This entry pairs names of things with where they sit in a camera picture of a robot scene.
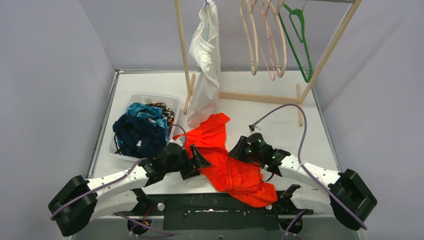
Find blue patterned shorts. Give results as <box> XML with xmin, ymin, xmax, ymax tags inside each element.
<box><xmin>120</xmin><ymin>102</ymin><xmax>167</xmax><ymax>135</ymax></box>

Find wooden clothes rack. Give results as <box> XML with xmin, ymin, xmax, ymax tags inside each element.
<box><xmin>173</xmin><ymin>0</ymin><xmax>361</xmax><ymax>114</ymax></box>

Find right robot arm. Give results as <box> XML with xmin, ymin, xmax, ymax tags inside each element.
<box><xmin>228</xmin><ymin>132</ymin><xmax>378</xmax><ymax>231</ymax></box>

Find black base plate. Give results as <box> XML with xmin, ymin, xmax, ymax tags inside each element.
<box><xmin>123</xmin><ymin>193</ymin><xmax>299</xmax><ymax>231</ymax></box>

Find wooden hanger orange shorts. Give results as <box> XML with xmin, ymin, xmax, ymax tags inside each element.
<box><xmin>239</xmin><ymin>0</ymin><xmax>259</xmax><ymax>76</ymax></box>

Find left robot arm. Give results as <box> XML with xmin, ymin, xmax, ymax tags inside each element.
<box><xmin>48</xmin><ymin>143</ymin><xmax>212</xmax><ymax>237</ymax></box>

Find blue wire hanger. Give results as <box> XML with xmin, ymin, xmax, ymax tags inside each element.
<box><xmin>203</xmin><ymin>0</ymin><xmax>210</xmax><ymax>42</ymax></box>

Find camouflage orange black shorts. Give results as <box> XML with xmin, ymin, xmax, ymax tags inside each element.
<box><xmin>147</xmin><ymin>102</ymin><xmax>176</xmax><ymax>129</ymax></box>

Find white shorts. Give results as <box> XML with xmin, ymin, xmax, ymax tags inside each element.
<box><xmin>187</xmin><ymin>0</ymin><xmax>221</xmax><ymax>128</ymax></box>

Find green hanger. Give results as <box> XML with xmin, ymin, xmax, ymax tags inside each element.
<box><xmin>277</xmin><ymin>3</ymin><xmax>314</xmax><ymax>84</ymax></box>

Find pink hanger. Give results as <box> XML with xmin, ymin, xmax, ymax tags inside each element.
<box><xmin>248</xmin><ymin>0</ymin><xmax>277</xmax><ymax>81</ymax></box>

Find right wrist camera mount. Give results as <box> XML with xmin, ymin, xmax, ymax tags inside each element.
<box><xmin>248</xmin><ymin>124</ymin><xmax>262</xmax><ymax>133</ymax></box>

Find wooden hanger navy shorts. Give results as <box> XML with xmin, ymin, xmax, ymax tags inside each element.
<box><xmin>261</xmin><ymin>0</ymin><xmax>288</xmax><ymax>81</ymax></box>

